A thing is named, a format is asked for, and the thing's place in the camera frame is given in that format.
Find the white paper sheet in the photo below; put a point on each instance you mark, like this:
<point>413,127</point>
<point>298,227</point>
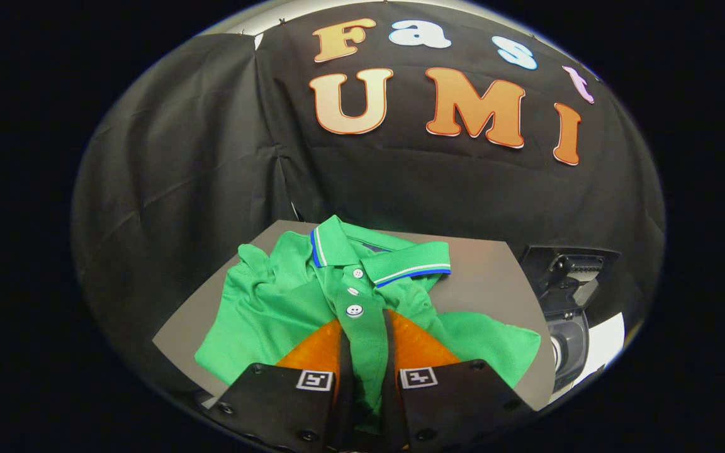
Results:
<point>605,340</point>

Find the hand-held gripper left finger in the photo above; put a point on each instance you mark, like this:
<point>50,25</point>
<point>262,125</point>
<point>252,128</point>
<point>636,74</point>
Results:
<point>345,390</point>

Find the grey washing machine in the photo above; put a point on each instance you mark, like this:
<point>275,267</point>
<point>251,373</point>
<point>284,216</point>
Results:
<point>573,346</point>

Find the grey low table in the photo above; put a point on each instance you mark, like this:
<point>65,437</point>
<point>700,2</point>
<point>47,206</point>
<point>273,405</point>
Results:
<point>488,277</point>

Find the dark transparent washing machine lid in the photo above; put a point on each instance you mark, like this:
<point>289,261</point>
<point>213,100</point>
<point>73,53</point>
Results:
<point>564,270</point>

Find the row of black clips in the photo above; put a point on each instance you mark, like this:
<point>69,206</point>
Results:
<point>282,22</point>

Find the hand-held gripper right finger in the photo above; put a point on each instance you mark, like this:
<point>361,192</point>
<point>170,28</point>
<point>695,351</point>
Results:
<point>389,390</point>

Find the green polo shirt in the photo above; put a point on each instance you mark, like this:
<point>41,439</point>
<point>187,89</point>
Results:
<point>262,314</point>

